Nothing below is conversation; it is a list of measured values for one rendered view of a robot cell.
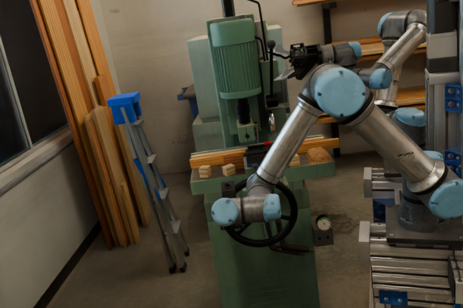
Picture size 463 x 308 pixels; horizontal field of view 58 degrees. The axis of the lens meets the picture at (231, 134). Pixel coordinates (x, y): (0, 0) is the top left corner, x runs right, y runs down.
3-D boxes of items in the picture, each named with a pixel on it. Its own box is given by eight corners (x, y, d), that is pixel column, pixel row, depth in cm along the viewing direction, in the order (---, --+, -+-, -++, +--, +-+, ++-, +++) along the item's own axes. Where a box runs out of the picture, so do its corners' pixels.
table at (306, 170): (189, 205, 163) (187, 191, 161) (194, 176, 192) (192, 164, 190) (343, 183, 162) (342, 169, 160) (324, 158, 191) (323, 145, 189)
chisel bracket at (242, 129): (240, 146, 178) (237, 127, 176) (238, 136, 192) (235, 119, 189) (257, 143, 178) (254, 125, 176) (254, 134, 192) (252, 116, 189)
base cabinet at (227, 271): (229, 357, 195) (205, 222, 175) (227, 280, 250) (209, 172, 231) (324, 344, 194) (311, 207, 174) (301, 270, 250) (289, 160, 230)
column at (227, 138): (227, 169, 206) (204, 20, 186) (227, 154, 227) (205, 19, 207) (272, 162, 205) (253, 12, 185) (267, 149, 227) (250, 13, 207)
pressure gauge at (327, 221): (317, 235, 171) (315, 218, 169) (315, 231, 175) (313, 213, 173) (333, 233, 171) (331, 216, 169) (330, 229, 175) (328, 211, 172)
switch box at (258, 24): (257, 56, 199) (253, 21, 195) (255, 54, 209) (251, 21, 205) (270, 54, 199) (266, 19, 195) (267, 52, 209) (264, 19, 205)
